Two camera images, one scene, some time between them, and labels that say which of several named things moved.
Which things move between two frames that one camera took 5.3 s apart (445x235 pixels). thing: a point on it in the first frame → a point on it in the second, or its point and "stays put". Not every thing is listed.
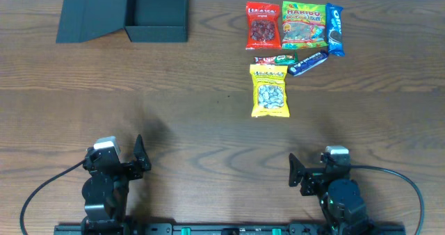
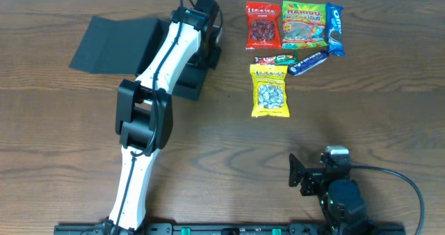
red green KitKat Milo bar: (279, 60) stays put
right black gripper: (311, 176) stays put
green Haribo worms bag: (304, 26) stays put
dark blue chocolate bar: (308, 63) stays put
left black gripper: (128, 167) → (197, 77)
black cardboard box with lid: (149, 13) → (128, 46)
